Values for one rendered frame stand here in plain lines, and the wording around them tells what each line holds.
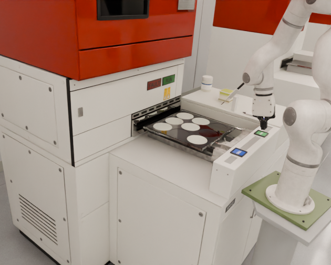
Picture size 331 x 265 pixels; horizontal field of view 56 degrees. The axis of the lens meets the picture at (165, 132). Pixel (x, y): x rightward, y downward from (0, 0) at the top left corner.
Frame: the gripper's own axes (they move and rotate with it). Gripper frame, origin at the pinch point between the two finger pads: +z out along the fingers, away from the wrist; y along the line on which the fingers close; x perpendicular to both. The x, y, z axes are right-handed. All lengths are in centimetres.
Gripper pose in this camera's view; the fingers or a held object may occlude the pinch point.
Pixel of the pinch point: (264, 125)
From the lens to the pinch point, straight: 155.7
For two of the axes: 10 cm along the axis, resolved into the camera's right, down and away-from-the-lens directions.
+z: 1.0, 9.5, 3.1
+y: 7.9, 1.1, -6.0
